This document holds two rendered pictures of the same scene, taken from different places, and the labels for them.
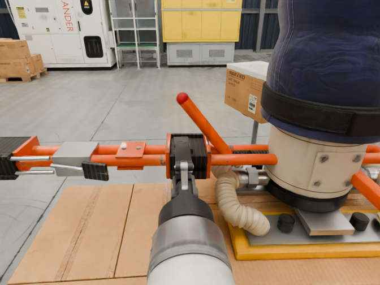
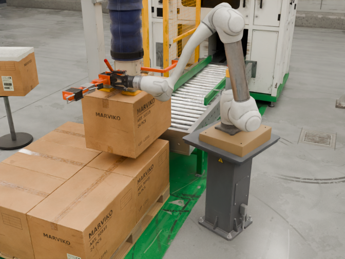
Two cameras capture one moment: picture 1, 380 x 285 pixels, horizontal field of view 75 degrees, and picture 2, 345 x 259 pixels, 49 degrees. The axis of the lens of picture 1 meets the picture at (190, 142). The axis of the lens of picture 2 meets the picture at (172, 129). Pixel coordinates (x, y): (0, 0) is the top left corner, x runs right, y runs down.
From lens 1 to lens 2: 2.22 m
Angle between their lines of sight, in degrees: 56
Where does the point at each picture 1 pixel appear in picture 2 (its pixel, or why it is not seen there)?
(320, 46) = (130, 40)
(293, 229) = not seen: hidden behind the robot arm
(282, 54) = (121, 43)
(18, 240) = not seen: outside the picture
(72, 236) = (17, 190)
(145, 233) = (53, 166)
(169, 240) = (138, 77)
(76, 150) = (88, 85)
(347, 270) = not seen: hidden behind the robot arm
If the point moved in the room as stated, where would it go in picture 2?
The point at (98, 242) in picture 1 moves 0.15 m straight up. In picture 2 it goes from (37, 181) to (34, 162)
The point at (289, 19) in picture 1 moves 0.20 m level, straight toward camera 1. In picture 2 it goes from (120, 35) to (139, 40)
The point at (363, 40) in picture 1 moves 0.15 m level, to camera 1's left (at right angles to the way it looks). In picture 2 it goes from (136, 38) to (123, 42)
